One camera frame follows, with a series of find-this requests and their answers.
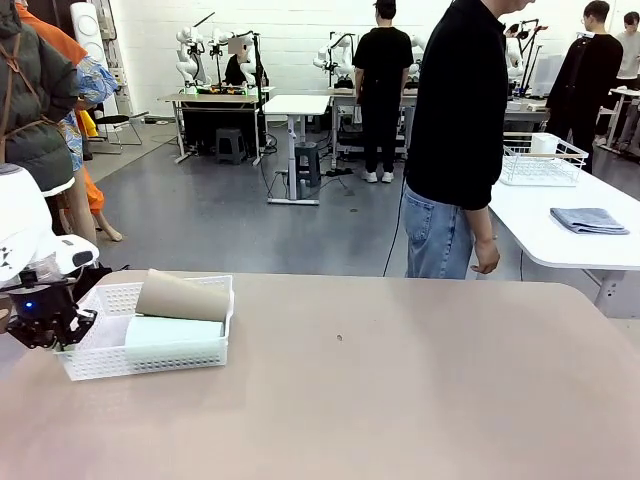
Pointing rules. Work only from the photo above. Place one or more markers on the wood-top work table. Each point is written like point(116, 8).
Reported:
point(215, 98)

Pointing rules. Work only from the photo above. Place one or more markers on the grey towel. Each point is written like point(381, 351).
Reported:
point(587, 221)

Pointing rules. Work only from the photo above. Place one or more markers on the grey background work table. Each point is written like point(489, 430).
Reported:
point(345, 100)

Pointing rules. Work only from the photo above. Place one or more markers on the person's right forearm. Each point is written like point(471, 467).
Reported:
point(481, 225)

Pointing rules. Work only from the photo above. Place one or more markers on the person in black coat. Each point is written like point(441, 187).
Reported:
point(585, 75)

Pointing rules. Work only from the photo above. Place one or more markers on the orange garment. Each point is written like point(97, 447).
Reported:
point(60, 42)

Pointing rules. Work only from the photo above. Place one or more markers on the person in grey sweater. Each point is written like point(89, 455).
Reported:
point(630, 50)

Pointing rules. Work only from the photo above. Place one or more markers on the blue patterned garment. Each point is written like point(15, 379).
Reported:
point(92, 75)

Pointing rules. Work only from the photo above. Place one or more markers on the white side table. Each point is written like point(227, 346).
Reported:
point(565, 250)

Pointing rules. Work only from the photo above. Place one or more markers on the white height-adjustable desk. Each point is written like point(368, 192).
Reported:
point(295, 104)

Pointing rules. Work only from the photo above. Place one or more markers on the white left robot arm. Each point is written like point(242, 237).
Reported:
point(20, 220)

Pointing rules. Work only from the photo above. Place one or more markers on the dark green puffer jacket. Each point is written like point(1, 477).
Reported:
point(35, 100)

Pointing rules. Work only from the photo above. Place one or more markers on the grey plastic stool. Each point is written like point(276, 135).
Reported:
point(306, 162)
point(231, 145)

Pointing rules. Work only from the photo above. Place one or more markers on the light green plastic cup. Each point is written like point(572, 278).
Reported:
point(175, 331)

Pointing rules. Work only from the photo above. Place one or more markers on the black power strip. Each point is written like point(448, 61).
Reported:
point(340, 172)

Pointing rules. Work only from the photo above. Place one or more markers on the white tower fan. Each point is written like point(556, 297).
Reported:
point(87, 25)

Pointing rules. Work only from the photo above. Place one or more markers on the seated person behind table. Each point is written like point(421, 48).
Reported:
point(240, 67)

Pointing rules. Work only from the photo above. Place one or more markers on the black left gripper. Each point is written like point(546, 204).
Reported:
point(42, 305)

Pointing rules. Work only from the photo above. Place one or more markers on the white perforated plastic basket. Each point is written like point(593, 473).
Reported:
point(150, 360)

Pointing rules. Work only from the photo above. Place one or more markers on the person's right hand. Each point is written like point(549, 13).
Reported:
point(486, 257)

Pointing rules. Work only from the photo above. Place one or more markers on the beige mannequin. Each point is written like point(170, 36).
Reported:
point(82, 210)

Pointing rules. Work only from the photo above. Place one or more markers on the white container in rack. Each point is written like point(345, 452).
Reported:
point(545, 144)

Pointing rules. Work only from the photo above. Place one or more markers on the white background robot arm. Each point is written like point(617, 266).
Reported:
point(332, 57)
point(219, 45)
point(187, 55)

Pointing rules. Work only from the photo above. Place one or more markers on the person in black sweater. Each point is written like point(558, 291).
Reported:
point(455, 100)

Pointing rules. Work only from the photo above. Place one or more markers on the standing person in black clothes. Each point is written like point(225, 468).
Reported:
point(382, 75)

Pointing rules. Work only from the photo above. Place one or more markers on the yellow object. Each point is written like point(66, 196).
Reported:
point(89, 125)

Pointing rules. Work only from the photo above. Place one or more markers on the light background table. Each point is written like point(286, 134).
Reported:
point(527, 106)

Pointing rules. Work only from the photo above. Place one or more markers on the beige plastic cup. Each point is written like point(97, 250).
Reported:
point(180, 300)

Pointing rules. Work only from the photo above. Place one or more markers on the black chair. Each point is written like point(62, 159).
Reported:
point(117, 120)

